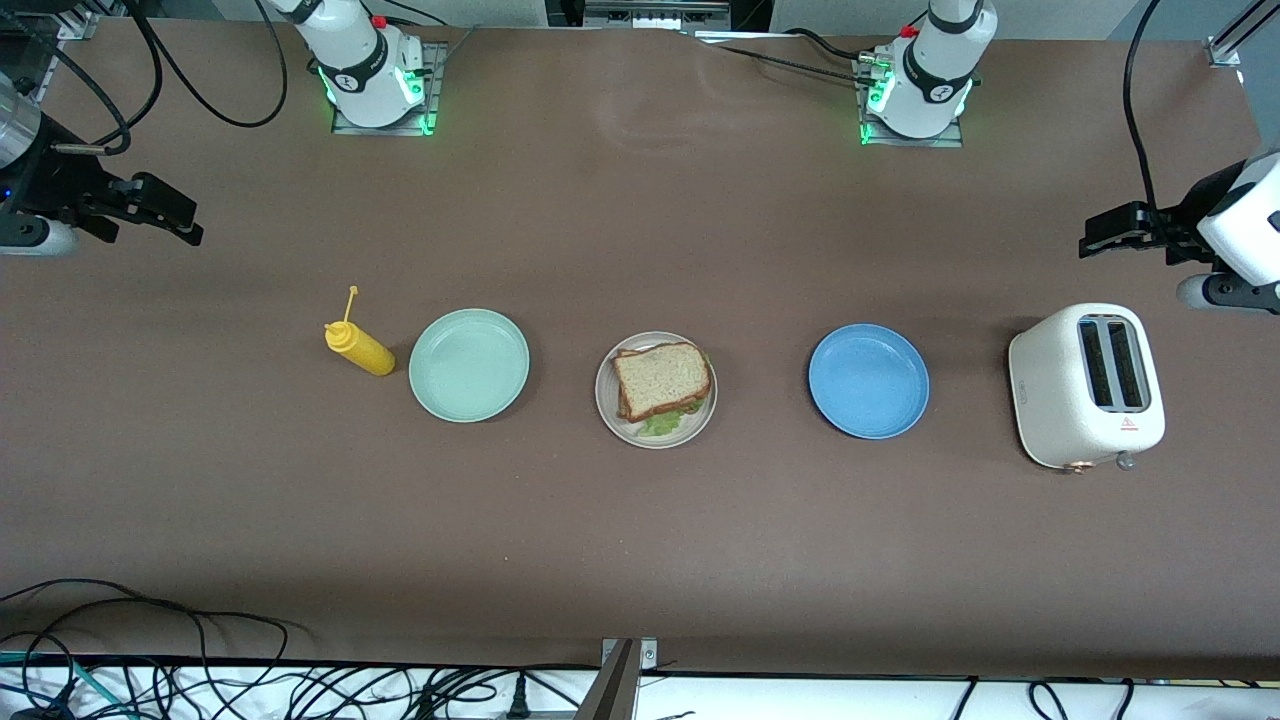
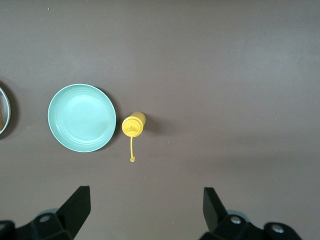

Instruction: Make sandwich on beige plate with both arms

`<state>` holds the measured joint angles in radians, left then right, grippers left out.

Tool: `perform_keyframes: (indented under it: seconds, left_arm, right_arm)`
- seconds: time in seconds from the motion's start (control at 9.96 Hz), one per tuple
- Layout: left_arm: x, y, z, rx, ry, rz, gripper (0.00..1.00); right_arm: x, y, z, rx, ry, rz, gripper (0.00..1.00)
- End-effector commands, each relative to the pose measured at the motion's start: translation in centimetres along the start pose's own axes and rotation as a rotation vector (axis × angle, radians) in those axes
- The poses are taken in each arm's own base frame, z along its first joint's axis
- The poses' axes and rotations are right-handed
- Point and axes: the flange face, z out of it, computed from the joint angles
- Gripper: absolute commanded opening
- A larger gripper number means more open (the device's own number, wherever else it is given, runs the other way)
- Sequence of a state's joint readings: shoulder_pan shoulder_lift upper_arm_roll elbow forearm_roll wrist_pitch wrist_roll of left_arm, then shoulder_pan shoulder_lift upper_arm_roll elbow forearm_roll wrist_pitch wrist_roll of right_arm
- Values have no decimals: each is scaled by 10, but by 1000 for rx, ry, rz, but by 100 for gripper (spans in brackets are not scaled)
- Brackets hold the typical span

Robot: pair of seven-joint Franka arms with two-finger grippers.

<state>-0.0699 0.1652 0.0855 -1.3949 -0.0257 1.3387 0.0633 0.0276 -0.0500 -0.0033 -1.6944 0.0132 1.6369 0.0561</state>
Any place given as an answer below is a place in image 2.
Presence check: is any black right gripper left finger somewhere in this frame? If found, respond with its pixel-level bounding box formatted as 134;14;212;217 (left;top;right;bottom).
0;185;91;240

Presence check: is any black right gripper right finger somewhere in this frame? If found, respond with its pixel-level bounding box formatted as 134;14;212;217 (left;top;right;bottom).
202;186;305;240

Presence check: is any yellow mustard squeeze bottle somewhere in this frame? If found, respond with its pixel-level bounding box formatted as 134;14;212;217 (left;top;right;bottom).
121;110;147;163

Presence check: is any mint green plate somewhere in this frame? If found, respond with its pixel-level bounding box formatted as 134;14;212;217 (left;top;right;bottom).
47;83;118;154

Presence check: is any beige plate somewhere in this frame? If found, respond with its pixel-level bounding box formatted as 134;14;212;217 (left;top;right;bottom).
0;81;13;140

